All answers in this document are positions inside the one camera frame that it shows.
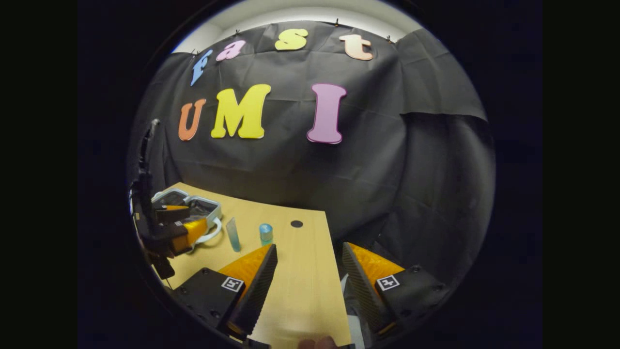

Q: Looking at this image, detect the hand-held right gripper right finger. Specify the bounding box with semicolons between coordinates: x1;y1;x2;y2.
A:
342;241;449;340

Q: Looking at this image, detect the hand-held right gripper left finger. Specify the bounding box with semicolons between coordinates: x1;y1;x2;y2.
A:
170;243;279;340

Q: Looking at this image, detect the light blue suitcase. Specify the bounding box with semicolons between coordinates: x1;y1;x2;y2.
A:
151;188;224;254

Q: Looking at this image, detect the blue skin care tube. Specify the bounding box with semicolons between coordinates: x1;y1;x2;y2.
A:
226;217;241;253

